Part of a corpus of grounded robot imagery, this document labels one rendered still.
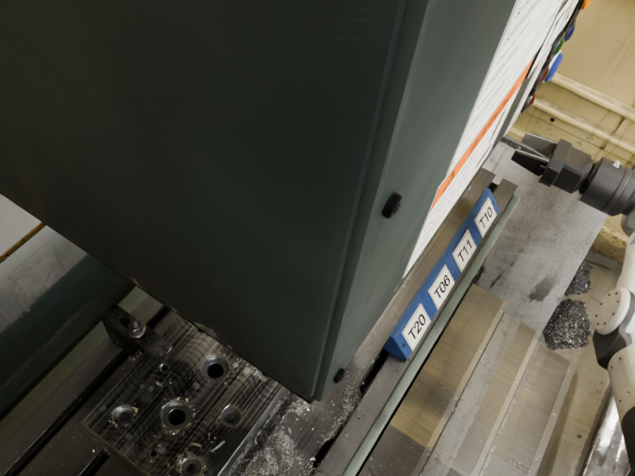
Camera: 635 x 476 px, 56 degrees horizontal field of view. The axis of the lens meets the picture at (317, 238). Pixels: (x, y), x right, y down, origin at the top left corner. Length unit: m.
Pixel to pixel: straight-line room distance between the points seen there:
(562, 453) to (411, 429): 0.38
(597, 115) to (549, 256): 0.35
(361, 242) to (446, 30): 0.09
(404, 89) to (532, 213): 1.45
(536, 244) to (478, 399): 0.45
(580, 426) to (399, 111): 1.38
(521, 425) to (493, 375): 0.12
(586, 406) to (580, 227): 0.44
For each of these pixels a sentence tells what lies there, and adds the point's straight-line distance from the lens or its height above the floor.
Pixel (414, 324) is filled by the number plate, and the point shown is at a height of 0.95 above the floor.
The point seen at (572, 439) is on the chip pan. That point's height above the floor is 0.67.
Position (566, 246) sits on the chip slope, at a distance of 1.63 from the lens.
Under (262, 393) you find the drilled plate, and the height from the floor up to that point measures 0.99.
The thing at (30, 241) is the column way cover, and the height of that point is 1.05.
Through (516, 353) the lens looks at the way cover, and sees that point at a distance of 1.49.
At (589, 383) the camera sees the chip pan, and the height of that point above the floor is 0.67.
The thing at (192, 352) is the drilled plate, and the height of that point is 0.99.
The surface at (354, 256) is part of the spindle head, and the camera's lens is 0.26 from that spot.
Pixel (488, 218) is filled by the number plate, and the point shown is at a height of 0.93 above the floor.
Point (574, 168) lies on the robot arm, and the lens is 1.15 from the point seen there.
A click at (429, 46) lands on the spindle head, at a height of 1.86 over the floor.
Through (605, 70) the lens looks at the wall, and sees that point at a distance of 1.50.
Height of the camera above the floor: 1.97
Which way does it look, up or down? 55 degrees down
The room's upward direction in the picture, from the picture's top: 9 degrees clockwise
